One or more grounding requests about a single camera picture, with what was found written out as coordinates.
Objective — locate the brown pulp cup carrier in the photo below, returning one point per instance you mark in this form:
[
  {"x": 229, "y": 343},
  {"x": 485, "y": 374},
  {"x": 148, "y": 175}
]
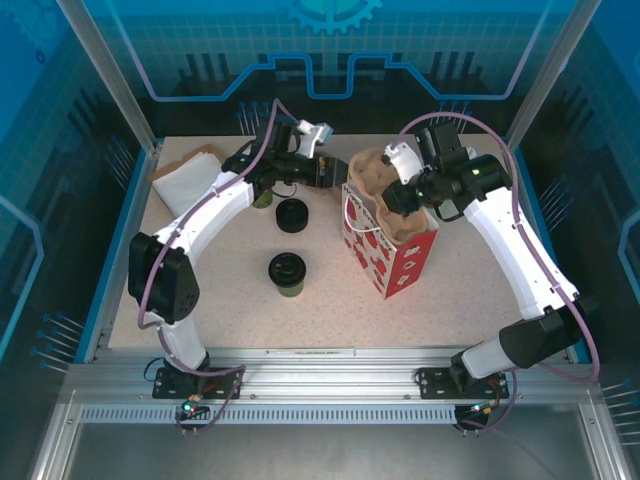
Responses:
[{"x": 370, "y": 172}]

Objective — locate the white paper napkin pile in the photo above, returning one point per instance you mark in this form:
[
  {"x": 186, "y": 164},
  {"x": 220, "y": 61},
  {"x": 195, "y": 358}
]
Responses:
[{"x": 185, "y": 180}]

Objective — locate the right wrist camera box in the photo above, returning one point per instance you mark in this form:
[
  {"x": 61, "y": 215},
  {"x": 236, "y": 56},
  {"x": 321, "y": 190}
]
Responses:
[{"x": 407, "y": 162}]

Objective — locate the blue table edge trim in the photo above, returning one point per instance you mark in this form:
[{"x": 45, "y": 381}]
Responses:
[
  {"x": 545, "y": 225},
  {"x": 125, "y": 225}
]

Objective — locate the small connector with lights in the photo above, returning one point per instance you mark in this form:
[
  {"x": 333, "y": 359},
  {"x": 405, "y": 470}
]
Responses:
[
  {"x": 480, "y": 410},
  {"x": 192, "y": 409}
]

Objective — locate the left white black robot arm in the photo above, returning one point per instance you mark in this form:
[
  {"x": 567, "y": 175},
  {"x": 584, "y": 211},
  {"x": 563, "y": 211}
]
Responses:
[{"x": 205, "y": 220}]

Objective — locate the aluminium frame post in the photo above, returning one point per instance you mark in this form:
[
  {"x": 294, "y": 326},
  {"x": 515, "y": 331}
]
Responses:
[
  {"x": 552, "y": 75},
  {"x": 112, "y": 80}
]

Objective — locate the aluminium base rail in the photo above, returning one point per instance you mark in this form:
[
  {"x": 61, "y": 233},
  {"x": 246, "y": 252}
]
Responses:
[{"x": 330, "y": 375}]

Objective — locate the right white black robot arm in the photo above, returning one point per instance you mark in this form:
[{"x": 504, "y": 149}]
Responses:
[{"x": 510, "y": 250}]

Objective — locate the red white paper gift bag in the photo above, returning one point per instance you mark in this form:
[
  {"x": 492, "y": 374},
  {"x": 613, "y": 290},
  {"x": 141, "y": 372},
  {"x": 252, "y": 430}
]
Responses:
[{"x": 380, "y": 260}]

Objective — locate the black plastic cup lid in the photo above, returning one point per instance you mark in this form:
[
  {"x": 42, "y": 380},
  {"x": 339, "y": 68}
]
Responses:
[
  {"x": 291, "y": 209},
  {"x": 286, "y": 269},
  {"x": 291, "y": 228}
]

